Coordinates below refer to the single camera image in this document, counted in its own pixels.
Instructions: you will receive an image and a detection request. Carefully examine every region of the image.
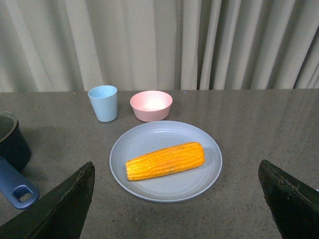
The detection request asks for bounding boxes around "light blue plate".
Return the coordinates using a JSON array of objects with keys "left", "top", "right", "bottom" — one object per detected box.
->
[{"left": 110, "top": 120, "right": 222, "bottom": 203}]

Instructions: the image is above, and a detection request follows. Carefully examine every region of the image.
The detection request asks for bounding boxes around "yellow corn cob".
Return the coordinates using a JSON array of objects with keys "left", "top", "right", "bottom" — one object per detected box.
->
[{"left": 125, "top": 142, "right": 205, "bottom": 181}]

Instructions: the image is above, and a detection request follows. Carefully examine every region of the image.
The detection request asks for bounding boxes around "dark blue pot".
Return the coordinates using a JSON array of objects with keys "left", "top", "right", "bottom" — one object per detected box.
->
[{"left": 0, "top": 111, "right": 40, "bottom": 210}]

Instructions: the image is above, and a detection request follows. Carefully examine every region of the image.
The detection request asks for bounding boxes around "pink bowl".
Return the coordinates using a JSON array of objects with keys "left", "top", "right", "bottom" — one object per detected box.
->
[{"left": 130, "top": 91, "right": 173, "bottom": 122}]

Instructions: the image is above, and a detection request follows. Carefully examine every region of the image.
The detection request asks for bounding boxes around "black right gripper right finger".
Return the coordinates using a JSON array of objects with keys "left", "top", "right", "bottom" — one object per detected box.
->
[{"left": 258, "top": 160, "right": 319, "bottom": 239}]

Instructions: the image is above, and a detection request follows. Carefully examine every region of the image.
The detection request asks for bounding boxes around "light blue cup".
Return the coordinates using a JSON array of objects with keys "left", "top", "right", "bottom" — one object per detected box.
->
[{"left": 88, "top": 85, "right": 118, "bottom": 122}]

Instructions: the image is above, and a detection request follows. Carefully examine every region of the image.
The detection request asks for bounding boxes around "white curtain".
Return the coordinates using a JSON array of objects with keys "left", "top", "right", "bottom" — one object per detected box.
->
[{"left": 0, "top": 0, "right": 319, "bottom": 92}]

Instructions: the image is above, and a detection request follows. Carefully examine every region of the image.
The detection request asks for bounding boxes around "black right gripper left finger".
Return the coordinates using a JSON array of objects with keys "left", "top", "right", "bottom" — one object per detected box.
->
[{"left": 0, "top": 162, "right": 95, "bottom": 239}]

